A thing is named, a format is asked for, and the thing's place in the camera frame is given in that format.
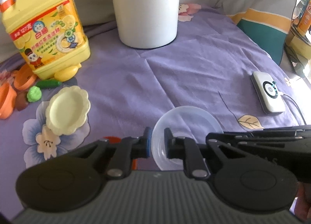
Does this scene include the yellow toy lemon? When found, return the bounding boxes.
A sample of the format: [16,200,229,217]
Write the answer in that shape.
[54,64,82,82]

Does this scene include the white thermos jug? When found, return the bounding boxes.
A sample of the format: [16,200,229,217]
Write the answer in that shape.
[108,0,181,49]

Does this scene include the yellow flower-shaped plate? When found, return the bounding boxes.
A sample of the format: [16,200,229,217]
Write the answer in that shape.
[45,86,91,135]

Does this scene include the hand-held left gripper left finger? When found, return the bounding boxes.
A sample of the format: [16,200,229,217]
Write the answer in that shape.
[57,127,153,179]

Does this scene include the person's right hand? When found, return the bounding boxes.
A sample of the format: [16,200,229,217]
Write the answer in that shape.
[294,182,311,222]

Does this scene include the purple floral printed cloth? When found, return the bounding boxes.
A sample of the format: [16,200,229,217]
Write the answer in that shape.
[0,3,307,172]

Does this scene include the orange label bottle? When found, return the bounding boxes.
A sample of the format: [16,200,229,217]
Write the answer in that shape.
[297,0,311,35]

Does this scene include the teal orange striped sheet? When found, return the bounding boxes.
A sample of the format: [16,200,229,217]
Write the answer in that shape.
[227,7,293,65]

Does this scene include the orange toy pot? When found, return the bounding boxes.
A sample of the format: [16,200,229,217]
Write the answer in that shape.
[0,82,18,120]

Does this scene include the white power bank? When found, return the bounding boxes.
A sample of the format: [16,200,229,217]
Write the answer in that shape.
[251,71,286,116]

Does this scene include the clear plastic bowl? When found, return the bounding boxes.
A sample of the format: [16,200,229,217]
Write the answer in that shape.
[151,106,224,171]

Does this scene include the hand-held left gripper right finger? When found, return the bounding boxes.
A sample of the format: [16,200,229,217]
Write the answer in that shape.
[164,128,234,181]

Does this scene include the yellow detergent pump bottle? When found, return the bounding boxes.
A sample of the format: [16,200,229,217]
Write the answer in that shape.
[0,0,91,80]

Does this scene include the brown toy food piece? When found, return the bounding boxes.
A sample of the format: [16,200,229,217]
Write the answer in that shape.
[15,91,30,112]

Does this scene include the orange shallow bowl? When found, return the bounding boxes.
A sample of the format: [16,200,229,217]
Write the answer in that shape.
[13,64,38,91]

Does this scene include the green toy cabbage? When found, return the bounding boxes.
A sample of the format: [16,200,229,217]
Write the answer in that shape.
[26,86,42,103]

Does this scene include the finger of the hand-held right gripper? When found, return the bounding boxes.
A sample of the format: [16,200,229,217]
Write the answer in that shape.
[206,124,311,157]

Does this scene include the green toy cucumber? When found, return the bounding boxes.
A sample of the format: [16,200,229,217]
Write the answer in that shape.
[36,80,63,90]

